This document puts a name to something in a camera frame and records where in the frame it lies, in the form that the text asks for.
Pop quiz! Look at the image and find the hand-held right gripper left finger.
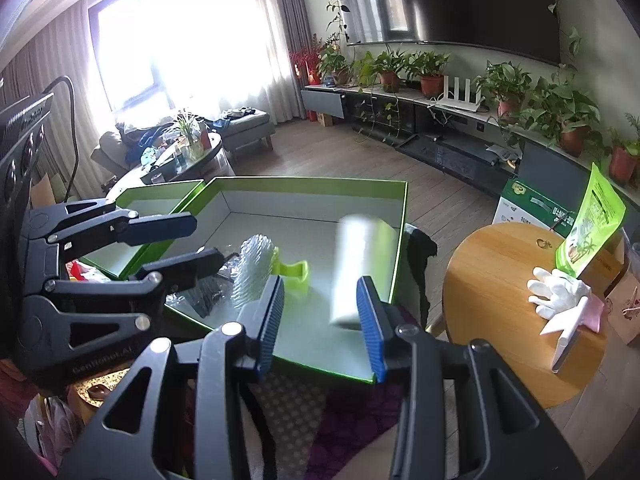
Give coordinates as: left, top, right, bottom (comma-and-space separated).
57, 275, 287, 480

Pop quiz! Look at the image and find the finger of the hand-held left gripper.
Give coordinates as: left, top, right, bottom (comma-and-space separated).
30, 199, 198, 256
22, 246, 226, 391

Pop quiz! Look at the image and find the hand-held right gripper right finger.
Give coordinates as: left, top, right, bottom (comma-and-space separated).
355, 275, 586, 480

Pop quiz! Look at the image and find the green cardboard box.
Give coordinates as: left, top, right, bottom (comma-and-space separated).
164, 175, 410, 386
79, 179, 207, 281

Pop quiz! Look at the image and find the white plastic bag roll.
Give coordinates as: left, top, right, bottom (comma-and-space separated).
327, 214, 401, 331

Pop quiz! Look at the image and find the person's left forearm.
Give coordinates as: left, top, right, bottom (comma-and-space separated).
0, 355, 36, 401

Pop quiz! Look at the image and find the light green sofa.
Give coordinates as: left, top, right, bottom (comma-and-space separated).
30, 170, 76, 206

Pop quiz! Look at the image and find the lime green plastic scoop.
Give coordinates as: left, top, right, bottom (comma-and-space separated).
272, 247, 311, 291

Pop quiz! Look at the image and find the clear crinkled plastic item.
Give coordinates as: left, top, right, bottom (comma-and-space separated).
230, 232, 278, 311

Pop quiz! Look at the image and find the dark oval coffee table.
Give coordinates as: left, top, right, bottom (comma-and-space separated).
107, 132, 223, 196

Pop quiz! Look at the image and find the grey dotted mat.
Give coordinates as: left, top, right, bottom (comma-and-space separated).
250, 367, 333, 480

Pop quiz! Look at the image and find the pile of clothes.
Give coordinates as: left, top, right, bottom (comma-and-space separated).
117, 110, 256, 161

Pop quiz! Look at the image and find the spider plant in glass vase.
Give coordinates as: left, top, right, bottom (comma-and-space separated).
167, 107, 211, 156

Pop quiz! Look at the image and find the grey drape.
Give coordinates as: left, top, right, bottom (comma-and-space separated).
0, 0, 121, 201
280, 0, 328, 121

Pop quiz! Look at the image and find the round wooden side table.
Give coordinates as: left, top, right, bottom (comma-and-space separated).
442, 222, 626, 411

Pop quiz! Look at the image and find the grey sofa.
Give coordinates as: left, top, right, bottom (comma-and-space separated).
92, 107, 276, 171

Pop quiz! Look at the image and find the window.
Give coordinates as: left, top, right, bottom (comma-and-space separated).
87, 0, 281, 113

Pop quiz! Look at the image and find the gold glittery object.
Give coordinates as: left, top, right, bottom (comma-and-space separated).
67, 366, 133, 416

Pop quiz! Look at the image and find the white rubber glove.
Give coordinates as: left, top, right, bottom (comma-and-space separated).
527, 267, 593, 321

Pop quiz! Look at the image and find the green white carton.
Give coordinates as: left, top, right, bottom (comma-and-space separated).
492, 177, 576, 238

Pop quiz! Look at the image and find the pink white paper box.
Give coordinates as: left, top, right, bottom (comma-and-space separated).
540, 295, 608, 373

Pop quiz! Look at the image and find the white sheer curtain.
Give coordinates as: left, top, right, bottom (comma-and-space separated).
115, 0, 311, 121

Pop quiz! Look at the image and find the translucent plastic bag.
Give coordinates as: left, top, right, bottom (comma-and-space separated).
22, 395, 88, 468

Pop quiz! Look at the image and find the red flower arrangement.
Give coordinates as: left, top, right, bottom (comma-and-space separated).
289, 35, 326, 86

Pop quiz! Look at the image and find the white router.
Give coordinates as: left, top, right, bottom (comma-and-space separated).
432, 76, 488, 111

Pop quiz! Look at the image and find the brown cardboard box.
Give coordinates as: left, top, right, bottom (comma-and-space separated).
575, 230, 632, 301

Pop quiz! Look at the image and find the green standing pouch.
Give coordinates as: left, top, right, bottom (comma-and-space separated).
555, 162, 627, 278

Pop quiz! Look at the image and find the row of potted green plants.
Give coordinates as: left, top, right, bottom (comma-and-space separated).
317, 35, 640, 186

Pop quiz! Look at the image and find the printed kraft paper bag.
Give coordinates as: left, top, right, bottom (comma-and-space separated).
604, 270, 640, 347

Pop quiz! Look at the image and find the black television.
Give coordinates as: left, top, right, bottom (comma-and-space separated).
345, 0, 563, 68

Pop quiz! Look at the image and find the black cable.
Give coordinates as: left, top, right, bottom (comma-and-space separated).
42, 76, 81, 196

